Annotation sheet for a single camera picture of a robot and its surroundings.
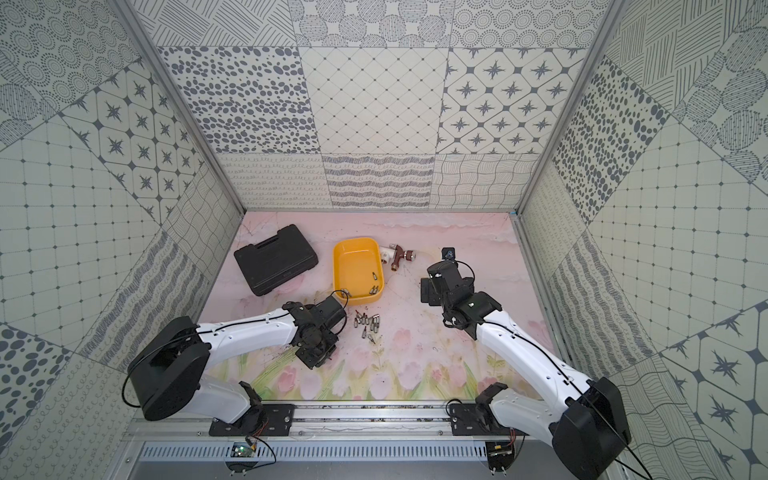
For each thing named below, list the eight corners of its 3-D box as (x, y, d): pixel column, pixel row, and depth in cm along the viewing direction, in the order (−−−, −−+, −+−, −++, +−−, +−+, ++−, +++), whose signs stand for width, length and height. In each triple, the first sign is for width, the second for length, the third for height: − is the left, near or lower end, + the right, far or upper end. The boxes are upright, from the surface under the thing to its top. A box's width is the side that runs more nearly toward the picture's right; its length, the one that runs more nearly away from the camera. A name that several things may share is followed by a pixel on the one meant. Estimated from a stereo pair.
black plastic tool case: (256, 299, 97) (250, 291, 93) (238, 260, 107) (232, 251, 103) (320, 265, 106) (317, 256, 102) (298, 232, 116) (294, 223, 112)
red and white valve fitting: (389, 272, 104) (389, 268, 102) (377, 254, 109) (376, 250, 107) (415, 259, 108) (416, 255, 106) (402, 242, 113) (402, 238, 111)
